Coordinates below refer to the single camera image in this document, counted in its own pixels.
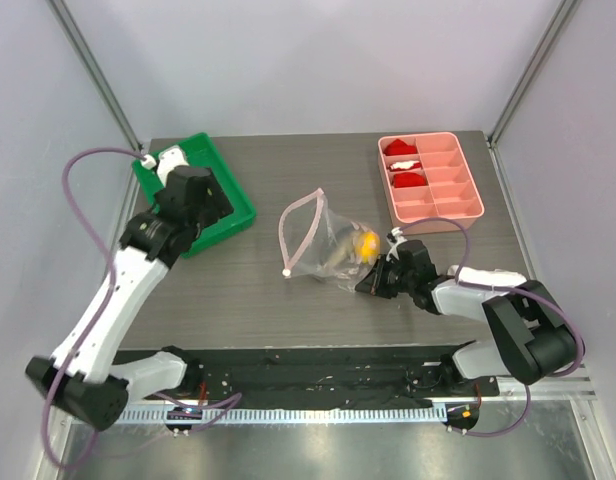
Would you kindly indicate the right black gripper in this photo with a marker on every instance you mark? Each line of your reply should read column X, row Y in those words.
column 386, row 279

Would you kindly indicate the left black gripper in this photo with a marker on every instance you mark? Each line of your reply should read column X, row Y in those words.
column 221, row 206

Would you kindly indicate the yellow fake fruit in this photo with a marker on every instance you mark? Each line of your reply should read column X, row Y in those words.
column 367, row 247

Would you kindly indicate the clear zip top bag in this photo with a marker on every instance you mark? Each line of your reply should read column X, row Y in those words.
column 305, row 229

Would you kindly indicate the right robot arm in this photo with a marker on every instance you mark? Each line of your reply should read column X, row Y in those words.
column 529, row 338

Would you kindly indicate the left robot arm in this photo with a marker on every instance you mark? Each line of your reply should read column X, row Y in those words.
column 80, row 377

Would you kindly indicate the grey fake fish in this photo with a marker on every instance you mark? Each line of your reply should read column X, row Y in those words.
column 342, row 249

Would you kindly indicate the red fake food slice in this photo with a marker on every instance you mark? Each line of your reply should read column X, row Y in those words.
column 408, row 180

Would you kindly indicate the red fake food piece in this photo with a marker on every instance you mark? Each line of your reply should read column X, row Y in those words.
column 399, row 147

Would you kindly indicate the green plastic tray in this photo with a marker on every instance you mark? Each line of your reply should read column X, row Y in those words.
column 180, row 196

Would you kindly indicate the pink compartment tray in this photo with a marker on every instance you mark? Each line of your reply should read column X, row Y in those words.
column 451, row 191

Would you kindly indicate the white cloth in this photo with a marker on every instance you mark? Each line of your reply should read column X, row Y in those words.
column 489, row 278

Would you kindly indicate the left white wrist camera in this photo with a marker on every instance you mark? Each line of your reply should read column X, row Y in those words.
column 164, row 162

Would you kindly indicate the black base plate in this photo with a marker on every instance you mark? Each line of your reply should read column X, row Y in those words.
column 318, row 378

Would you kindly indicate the aluminium front rail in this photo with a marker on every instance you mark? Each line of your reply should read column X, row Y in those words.
column 460, row 413

